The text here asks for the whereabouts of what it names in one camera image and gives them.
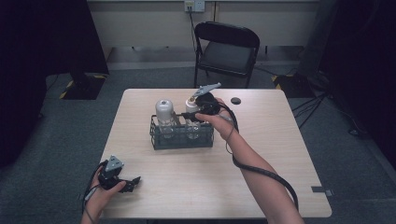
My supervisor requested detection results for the left hand-held gripper cable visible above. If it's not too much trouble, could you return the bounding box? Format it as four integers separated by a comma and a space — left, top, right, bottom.
81, 160, 108, 224

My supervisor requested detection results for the black curtain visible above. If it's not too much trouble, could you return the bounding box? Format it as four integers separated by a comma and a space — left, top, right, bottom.
0, 0, 110, 170
317, 0, 396, 172

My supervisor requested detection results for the black wall socket cable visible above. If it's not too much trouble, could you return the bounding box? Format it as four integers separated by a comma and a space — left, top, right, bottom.
186, 7, 200, 54

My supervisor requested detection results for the black stand base striped tape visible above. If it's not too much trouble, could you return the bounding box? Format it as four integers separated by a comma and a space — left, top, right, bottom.
272, 74, 316, 99
59, 73, 106, 101

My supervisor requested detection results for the dark green wire basket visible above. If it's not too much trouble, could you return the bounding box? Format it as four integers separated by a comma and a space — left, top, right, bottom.
148, 113, 215, 151

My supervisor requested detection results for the person's right hand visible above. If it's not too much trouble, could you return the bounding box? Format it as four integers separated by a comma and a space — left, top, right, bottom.
195, 98, 238, 143

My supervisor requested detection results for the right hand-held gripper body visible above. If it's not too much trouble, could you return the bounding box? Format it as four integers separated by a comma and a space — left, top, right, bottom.
191, 82, 222, 116

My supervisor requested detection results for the right hand-held gripper cable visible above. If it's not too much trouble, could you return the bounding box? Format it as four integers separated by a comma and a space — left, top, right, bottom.
218, 102, 301, 213

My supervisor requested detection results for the grey tape strip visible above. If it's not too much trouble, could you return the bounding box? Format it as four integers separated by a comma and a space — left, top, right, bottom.
311, 186, 334, 198

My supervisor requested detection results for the person's left hand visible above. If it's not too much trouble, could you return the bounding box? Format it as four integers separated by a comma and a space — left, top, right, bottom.
85, 169, 127, 216

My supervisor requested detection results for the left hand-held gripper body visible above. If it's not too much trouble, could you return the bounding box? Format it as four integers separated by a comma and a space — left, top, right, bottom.
97, 154, 125, 190

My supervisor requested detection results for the clear bottle with white neck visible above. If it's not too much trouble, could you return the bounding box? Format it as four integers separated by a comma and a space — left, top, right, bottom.
184, 96, 204, 140

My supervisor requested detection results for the white wall socket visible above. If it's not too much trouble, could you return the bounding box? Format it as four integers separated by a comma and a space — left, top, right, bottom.
184, 0, 206, 13

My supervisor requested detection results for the black folding chair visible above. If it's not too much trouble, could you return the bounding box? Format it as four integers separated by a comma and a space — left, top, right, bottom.
193, 21, 261, 90

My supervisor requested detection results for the clear bottle with dome cap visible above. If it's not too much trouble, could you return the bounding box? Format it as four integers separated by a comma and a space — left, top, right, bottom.
154, 98, 176, 140

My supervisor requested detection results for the hand-held gripper cable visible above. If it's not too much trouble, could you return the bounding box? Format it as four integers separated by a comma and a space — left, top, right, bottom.
218, 102, 301, 213
81, 160, 108, 224

